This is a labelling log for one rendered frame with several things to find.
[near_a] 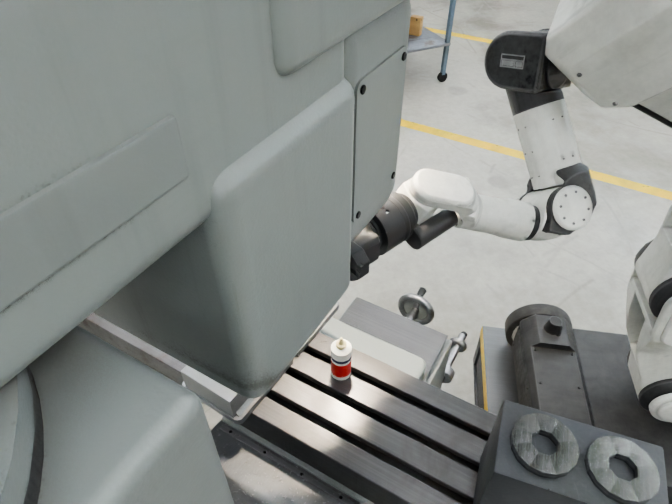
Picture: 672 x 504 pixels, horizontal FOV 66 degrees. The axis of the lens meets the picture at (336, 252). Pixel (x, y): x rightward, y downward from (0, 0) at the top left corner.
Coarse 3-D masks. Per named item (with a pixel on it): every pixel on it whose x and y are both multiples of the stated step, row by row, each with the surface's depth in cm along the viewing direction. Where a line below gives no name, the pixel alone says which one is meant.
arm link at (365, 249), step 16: (384, 208) 81; (368, 224) 80; (384, 224) 80; (400, 224) 82; (368, 240) 78; (384, 240) 81; (400, 240) 83; (352, 256) 76; (368, 256) 79; (352, 272) 78; (368, 272) 78
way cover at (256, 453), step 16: (224, 432) 101; (240, 432) 102; (224, 448) 98; (240, 448) 99; (256, 448) 99; (224, 464) 95; (240, 464) 96; (256, 464) 96; (272, 464) 97; (288, 464) 97; (240, 480) 93; (256, 480) 93; (272, 480) 94; (288, 480) 94; (304, 480) 94; (320, 480) 95; (240, 496) 89; (256, 496) 90; (272, 496) 91; (288, 496) 91; (304, 496) 92; (320, 496) 92; (336, 496) 92
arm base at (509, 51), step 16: (512, 32) 87; (528, 32) 86; (544, 32) 84; (496, 48) 90; (512, 48) 88; (528, 48) 86; (544, 48) 84; (496, 64) 91; (512, 64) 89; (528, 64) 87; (544, 64) 86; (496, 80) 92; (512, 80) 90; (528, 80) 88; (544, 80) 88; (560, 80) 91
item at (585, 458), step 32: (512, 416) 76; (544, 416) 74; (512, 448) 72; (544, 448) 72; (576, 448) 71; (608, 448) 71; (640, 448) 71; (480, 480) 82; (512, 480) 69; (544, 480) 69; (576, 480) 69; (608, 480) 67; (640, 480) 67
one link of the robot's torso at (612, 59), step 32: (576, 0) 77; (608, 0) 69; (640, 0) 66; (576, 32) 75; (608, 32) 71; (640, 32) 68; (576, 64) 76; (608, 64) 74; (640, 64) 72; (608, 96) 79; (640, 96) 77
